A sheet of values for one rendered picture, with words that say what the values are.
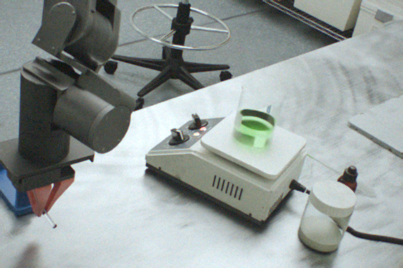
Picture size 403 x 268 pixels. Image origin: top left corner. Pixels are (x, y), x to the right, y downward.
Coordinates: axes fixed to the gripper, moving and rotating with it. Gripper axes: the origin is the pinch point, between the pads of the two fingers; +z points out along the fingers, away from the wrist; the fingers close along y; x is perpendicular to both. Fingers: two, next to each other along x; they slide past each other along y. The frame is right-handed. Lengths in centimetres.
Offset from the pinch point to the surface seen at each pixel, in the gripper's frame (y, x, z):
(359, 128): 60, -3, 2
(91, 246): 3.9, -6.1, 3.0
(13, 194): -0.7, 5.9, 2.0
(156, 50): 137, 152, 80
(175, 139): 22.7, 2.9, -1.9
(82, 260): 1.8, -7.6, 3.0
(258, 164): 26.0, -10.5, -5.7
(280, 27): 216, 152, 80
